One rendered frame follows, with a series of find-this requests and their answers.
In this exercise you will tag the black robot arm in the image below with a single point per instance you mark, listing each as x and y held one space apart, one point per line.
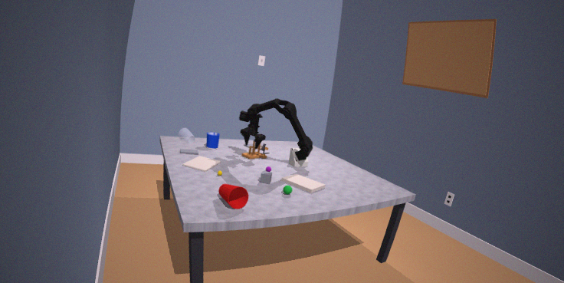
289 111

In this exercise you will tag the green ball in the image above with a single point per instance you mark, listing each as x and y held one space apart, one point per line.
287 189

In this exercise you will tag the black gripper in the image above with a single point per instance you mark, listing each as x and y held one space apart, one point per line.
258 137

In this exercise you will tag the red cup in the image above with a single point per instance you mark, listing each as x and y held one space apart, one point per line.
235 196

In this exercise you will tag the pale pink flat block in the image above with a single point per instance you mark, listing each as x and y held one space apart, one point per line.
303 183

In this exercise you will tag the blue mug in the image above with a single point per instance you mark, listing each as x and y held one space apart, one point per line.
212 141

